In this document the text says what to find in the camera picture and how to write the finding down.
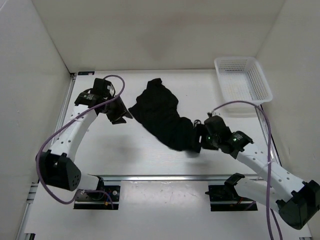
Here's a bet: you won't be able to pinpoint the black shorts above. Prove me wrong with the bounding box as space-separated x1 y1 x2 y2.
128 78 195 153

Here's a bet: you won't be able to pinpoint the white perforated plastic basket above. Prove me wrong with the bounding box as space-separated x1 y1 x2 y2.
214 56 273 106

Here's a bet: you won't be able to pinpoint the aluminium front rail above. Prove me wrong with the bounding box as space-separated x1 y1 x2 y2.
99 174 263 183

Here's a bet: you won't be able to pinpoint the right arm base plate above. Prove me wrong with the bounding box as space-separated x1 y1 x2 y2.
205 185 258 212

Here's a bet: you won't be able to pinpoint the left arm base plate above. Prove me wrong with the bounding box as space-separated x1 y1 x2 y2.
73 181 121 211

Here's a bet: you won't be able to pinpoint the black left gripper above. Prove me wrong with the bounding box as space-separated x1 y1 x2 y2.
100 94 133 125

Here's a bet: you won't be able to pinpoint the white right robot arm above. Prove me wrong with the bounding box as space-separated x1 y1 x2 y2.
193 115 320 230

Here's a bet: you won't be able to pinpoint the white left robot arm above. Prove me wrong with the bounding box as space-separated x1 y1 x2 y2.
36 77 132 200

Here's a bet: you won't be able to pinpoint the aluminium left rail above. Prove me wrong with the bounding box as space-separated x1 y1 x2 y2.
15 73 77 240

